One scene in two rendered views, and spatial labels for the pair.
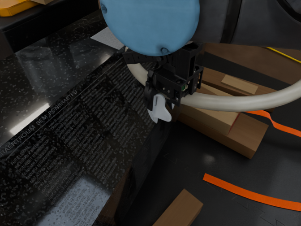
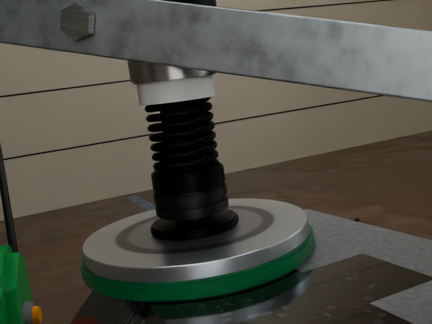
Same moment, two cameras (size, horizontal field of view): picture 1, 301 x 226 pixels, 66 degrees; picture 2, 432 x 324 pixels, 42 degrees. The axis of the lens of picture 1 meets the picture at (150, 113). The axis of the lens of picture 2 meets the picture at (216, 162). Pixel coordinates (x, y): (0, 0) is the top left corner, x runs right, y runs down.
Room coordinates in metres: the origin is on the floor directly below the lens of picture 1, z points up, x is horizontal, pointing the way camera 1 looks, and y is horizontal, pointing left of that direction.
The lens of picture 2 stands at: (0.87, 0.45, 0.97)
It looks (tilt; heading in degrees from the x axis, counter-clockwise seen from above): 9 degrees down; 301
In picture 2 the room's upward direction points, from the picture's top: 7 degrees counter-clockwise
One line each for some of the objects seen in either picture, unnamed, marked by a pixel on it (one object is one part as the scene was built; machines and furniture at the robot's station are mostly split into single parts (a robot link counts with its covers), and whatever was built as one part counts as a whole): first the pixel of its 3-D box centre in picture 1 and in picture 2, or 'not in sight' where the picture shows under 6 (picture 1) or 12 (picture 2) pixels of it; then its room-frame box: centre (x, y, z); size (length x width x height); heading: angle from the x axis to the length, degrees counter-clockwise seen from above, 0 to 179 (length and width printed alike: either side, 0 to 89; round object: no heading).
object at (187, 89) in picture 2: not in sight; (175, 81); (1.16, 0.02, 0.97); 0.07 x 0.07 x 0.04
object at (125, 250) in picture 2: not in sight; (195, 233); (1.16, 0.02, 0.82); 0.21 x 0.21 x 0.01
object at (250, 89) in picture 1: (239, 84); not in sight; (1.30, -0.66, 0.10); 0.25 x 0.10 x 0.01; 57
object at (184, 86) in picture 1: (174, 66); not in sight; (0.35, -0.04, 1.00); 0.09 x 0.08 x 0.12; 48
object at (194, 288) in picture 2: not in sight; (196, 236); (1.16, 0.02, 0.82); 0.22 x 0.22 x 0.04
